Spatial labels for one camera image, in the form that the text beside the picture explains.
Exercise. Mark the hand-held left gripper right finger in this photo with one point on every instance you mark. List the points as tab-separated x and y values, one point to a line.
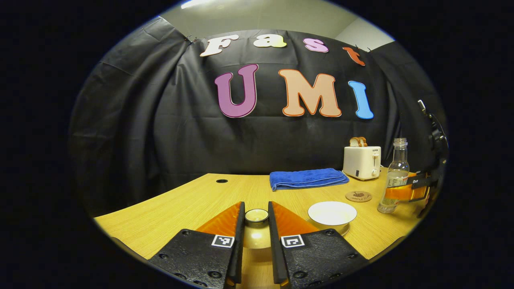
274	241

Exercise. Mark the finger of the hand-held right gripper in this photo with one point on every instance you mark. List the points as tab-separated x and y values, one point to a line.
421	180
413	194

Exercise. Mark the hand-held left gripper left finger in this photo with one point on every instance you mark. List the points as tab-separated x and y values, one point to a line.
240	241

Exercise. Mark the clear glass water bottle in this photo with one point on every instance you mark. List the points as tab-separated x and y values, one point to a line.
397	168

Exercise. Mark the round cork coaster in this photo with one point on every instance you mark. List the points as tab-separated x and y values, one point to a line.
358	196

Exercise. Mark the cream ceramic teacup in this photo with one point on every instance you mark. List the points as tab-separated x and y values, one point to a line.
332	212

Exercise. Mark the white toaster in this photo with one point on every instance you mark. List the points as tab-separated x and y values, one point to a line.
359	162

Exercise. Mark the toasted bread slice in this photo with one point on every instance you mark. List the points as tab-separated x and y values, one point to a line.
354	141
364	141

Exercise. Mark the folded blue towel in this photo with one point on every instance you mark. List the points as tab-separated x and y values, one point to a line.
307	178

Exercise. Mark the black backdrop cloth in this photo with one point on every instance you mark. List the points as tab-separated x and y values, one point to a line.
160	128

